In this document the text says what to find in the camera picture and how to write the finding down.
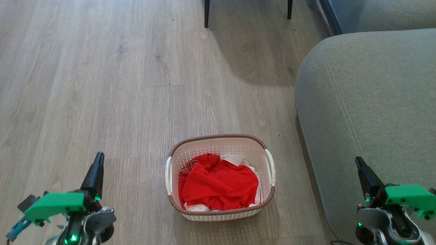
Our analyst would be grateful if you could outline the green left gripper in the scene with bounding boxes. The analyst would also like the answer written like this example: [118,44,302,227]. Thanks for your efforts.
[24,152,105,227]

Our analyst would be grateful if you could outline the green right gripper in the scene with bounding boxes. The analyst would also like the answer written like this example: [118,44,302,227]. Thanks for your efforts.
[355,156,436,220]

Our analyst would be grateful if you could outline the white laundry basket brown rim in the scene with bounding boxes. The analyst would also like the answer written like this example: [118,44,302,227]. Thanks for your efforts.
[165,134,276,222]

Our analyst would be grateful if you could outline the grey-green fabric sofa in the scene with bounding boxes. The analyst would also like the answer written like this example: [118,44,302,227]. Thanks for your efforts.
[294,29,436,245]

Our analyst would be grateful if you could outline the red jersey garment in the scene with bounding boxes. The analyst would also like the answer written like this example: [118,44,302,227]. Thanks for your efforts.
[178,153,260,211]

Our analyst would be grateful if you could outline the white garment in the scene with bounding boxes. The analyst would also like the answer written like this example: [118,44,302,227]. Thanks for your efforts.
[185,154,264,212]

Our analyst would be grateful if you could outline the grey-green sofa cushion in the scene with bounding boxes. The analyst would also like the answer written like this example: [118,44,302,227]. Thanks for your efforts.
[328,0,436,35]

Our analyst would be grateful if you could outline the blue cable connector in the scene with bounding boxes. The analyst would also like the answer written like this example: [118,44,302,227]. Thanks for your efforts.
[5,216,33,242]

